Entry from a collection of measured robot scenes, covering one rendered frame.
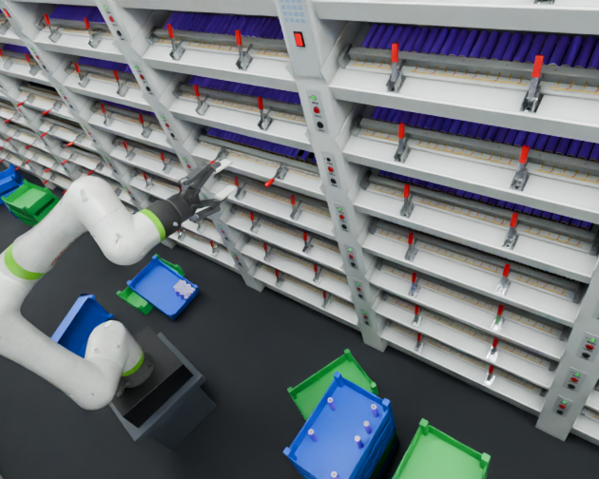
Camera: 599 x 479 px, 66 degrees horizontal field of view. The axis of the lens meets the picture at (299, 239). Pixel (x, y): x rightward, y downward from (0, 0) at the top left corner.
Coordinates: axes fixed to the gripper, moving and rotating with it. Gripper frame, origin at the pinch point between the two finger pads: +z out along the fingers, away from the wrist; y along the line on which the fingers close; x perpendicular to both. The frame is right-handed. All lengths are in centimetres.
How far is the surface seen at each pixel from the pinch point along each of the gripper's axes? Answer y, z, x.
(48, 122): 30, 26, -171
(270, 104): -15.7, 19.2, 3.3
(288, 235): 43, 29, -5
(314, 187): 7.7, 18.6, 17.7
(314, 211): 23.9, 26.6, 10.8
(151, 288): 97, 7, -85
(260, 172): 8.7, 18.4, -3.8
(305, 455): 74, -25, 41
